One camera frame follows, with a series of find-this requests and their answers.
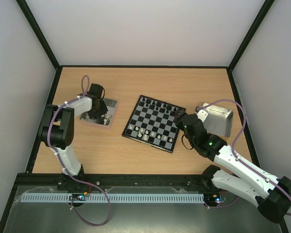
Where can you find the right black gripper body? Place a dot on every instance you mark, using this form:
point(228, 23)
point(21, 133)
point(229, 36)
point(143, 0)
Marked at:
point(181, 118)

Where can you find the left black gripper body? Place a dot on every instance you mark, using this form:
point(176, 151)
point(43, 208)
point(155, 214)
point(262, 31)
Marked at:
point(97, 112)

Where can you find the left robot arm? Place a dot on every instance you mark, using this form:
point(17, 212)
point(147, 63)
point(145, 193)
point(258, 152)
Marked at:
point(56, 129)

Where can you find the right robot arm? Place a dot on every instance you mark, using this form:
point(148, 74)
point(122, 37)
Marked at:
point(270, 194)

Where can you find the left metal tray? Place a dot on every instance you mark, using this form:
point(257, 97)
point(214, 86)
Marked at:
point(102, 116)

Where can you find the metal tray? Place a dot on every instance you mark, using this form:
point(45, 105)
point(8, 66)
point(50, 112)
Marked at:
point(102, 116)
point(218, 121)

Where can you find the black white chessboard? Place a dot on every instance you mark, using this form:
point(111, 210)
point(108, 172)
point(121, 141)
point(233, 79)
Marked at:
point(155, 116)

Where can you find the right metal tray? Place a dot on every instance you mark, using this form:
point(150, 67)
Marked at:
point(218, 121)

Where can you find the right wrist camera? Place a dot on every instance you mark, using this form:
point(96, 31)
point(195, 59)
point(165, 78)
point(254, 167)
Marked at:
point(201, 113)

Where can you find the black metal frame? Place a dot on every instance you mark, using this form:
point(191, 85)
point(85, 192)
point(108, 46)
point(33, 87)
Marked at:
point(39, 34)

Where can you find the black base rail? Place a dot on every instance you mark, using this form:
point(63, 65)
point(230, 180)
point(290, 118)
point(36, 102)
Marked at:
point(105, 181)

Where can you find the light blue cable duct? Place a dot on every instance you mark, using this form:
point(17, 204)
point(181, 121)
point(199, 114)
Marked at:
point(113, 198)

